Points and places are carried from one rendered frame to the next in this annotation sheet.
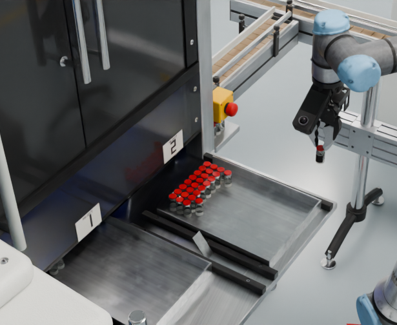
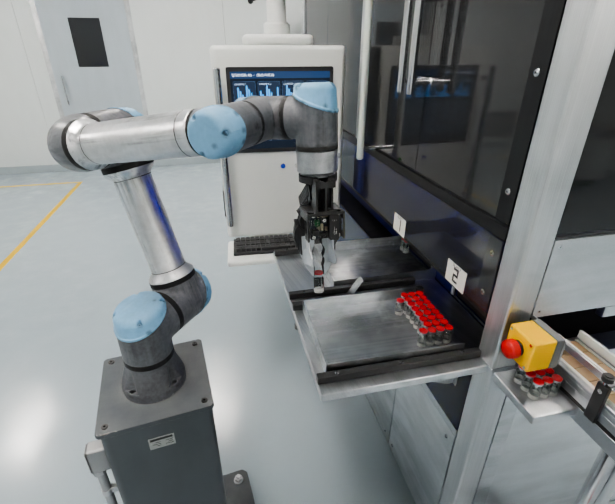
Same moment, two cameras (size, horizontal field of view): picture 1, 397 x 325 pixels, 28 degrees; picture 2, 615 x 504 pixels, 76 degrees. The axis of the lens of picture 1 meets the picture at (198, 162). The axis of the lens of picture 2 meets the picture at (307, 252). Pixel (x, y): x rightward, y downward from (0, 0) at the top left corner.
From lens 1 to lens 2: 228 cm
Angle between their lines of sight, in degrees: 99
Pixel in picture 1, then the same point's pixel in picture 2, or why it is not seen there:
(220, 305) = (304, 281)
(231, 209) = (385, 329)
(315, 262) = not seen: outside the picture
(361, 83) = not seen: hidden behind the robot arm
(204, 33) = (524, 199)
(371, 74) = not seen: hidden behind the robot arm
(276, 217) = (348, 345)
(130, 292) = (356, 261)
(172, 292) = (337, 271)
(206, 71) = (512, 256)
